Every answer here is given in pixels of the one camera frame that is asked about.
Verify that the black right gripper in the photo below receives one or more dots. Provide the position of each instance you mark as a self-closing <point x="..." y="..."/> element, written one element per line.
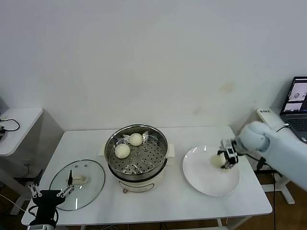
<point x="235" y="145"/>

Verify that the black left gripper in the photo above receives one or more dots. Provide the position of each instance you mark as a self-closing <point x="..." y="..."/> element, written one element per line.
<point x="46" y="203"/>

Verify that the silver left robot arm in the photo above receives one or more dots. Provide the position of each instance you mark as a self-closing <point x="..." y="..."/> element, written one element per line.
<point x="39" y="227"/>

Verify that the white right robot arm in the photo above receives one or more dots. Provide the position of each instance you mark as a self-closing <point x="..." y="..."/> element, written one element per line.
<point x="283" y="148"/>

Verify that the steel perforated steamer basket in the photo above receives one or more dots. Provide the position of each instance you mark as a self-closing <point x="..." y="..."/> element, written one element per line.
<point x="151" y="160"/>

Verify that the white round plate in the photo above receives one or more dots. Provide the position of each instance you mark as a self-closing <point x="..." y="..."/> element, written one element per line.
<point x="199" y="177"/>

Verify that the white side table with laptop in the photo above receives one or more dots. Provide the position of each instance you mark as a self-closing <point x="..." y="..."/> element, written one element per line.
<point x="266" y="118"/>

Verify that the grey open laptop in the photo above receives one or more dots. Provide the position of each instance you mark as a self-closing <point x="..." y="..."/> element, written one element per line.
<point x="296" y="119"/>

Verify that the small black device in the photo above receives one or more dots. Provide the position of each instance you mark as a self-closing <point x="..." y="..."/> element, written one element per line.
<point x="2" y="133"/>

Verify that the cream electric cooking pot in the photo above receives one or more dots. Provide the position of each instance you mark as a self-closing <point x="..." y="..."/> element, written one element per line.
<point x="141" y="185"/>

